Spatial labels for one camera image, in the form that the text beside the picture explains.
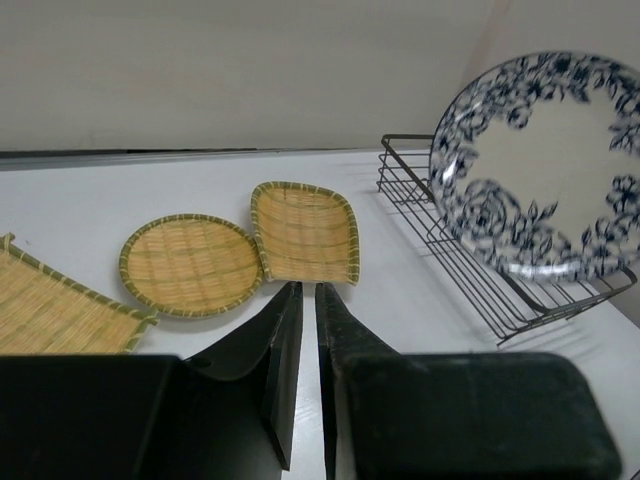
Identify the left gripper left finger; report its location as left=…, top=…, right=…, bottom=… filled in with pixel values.
left=186, top=282, right=303, bottom=470

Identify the blue white floral plate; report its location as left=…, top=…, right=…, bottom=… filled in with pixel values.
left=429, top=51, right=639, bottom=282

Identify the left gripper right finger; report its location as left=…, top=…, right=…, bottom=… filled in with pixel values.
left=315, top=282, right=399, bottom=479

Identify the black wire dish rack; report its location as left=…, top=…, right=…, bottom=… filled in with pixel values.
left=376, top=134, right=638, bottom=345

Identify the square bamboo tray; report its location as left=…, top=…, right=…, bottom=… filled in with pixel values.
left=1, top=233, right=158, bottom=356

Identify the scoop-shaped bamboo tray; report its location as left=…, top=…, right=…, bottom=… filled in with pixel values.
left=250, top=181, right=361, bottom=286

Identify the round bamboo tray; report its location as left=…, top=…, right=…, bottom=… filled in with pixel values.
left=118, top=213, right=264, bottom=318

